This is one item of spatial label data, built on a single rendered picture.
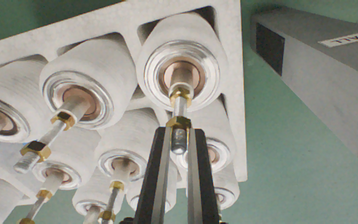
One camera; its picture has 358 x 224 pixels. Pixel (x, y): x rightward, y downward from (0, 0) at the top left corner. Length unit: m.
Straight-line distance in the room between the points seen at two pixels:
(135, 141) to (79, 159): 0.11
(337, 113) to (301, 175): 0.65
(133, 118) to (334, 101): 0.25
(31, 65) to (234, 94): 0.29
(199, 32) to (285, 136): 0.53
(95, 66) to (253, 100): 0.42
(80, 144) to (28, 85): 0.12
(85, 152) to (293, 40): 0.34
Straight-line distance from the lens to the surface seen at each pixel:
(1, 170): 0.60
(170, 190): 0.36
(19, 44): 0.33
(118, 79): 0.21
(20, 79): 0.30
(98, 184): 0.41
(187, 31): 0.17
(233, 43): 0.25
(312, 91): 0.25
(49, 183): 0.34
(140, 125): 0.28
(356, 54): 0.22
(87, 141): 0.35
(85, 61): 0.21
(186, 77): 0.16
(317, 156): 0.79
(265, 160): 0.72
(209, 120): 0.24
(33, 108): 0.28
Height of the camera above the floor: 0.41
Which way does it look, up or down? 54 degrees down
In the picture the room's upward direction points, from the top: 177 degrees counter-clockwise
